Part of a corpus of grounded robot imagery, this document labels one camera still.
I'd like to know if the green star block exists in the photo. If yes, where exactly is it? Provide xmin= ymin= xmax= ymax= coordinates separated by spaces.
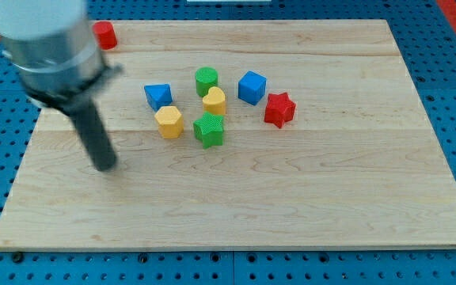
xmin=193 ymin=112 xmax=224 ymax=149

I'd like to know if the blue cube block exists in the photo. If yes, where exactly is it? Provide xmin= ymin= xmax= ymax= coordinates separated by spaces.
xmin=237 ymin=70 xmax=267 ymax=105

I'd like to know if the red star block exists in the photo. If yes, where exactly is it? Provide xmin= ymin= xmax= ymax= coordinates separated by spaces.
xmin=264 ymin=92 xmax=296 ymax=128

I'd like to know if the light wooden board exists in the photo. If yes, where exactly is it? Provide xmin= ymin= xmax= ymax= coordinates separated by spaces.
xmin=0 ymin=20 xmax=456 ymax=252

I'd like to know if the yellow heart block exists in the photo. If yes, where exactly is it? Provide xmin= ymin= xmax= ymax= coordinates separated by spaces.
xmin=202 ymin=86 xmax=226 ymax=116

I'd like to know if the yellow hexagon block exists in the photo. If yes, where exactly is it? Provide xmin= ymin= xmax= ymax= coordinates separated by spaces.
xmin=154 ymin=106 xmax=184 ymax=139

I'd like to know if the green cylinder block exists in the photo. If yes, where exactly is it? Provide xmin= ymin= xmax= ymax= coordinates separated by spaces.
xmin=195 ymin=66 xmax=219 ymax=97

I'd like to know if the blue triangle block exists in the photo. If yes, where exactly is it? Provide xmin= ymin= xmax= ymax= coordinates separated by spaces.
xmin=144 ymin=84 xmax=173 ymax=112

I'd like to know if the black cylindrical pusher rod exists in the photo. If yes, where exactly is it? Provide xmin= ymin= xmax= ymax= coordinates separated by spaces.
xmin=69 ymin=100 xmax=117 ymax=172

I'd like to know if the red cylinder block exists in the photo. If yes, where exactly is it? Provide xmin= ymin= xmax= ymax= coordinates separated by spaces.
xmin=92 ymin=21 xmax=118 ymax=50

